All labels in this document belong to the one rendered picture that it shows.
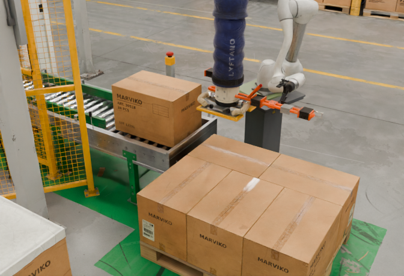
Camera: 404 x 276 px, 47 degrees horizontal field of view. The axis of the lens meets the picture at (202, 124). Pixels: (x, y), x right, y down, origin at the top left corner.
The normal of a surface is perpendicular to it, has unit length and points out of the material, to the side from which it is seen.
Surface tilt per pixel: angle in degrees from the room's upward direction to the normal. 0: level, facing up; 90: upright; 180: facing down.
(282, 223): 0
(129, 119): 90
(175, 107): 90
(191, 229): 90
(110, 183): 0
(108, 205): 0
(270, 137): 90
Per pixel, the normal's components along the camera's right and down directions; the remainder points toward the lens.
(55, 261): 0.84, 0.25
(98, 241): 0.00, -0.89
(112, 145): -0.54, 0.39
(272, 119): 0.62, 0.36
